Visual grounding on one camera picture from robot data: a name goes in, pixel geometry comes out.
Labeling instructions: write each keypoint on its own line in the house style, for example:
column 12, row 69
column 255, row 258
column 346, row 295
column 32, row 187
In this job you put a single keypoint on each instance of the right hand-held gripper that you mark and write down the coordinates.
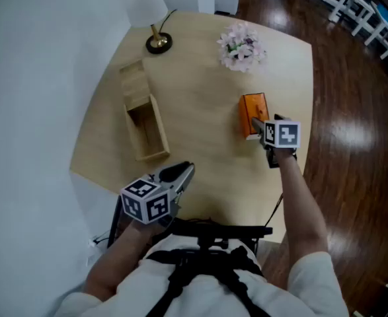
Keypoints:
column 286, row 134

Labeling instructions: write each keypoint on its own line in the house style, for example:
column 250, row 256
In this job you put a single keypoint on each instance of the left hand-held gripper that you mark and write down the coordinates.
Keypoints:
column 147, row 200

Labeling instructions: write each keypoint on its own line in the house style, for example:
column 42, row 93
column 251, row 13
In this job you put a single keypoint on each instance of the orange box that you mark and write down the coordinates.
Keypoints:
column 250, row 107

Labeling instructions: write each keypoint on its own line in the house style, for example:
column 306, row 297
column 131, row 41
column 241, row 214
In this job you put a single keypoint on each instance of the person's left forearm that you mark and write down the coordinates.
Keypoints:
column 121, row 256

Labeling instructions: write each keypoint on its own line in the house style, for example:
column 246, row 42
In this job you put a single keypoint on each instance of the person's right forearm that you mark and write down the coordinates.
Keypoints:
column 299, row 216

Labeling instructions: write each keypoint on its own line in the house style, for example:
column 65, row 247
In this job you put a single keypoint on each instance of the wooden box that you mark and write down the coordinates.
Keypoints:
column 147, row 134

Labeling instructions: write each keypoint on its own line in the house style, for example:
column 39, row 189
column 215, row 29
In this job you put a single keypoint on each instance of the pale pink flower bouquet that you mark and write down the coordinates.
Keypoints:
column 241, row 49

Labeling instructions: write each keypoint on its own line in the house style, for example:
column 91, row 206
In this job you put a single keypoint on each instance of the wooden sliding box lid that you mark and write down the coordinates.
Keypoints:
column 133, row 79

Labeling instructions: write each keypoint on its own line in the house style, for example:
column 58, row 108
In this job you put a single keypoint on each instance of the person's white shirt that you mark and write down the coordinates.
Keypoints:
column 213, row 296

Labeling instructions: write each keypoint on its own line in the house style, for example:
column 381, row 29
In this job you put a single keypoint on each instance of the white shade brass table lamp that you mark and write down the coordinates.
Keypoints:
column 159, row 43

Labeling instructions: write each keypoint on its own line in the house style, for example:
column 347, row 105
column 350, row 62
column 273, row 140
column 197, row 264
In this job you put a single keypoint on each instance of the white table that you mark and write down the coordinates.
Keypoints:
column 387, row 25
column 352, row 2

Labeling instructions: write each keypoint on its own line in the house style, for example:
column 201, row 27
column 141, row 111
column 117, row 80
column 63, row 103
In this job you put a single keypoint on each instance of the black chest mount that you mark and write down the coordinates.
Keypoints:
column 233, row 231

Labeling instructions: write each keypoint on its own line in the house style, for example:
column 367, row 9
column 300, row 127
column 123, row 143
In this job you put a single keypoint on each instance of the white wall socket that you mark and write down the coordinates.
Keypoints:
column 91, row 243

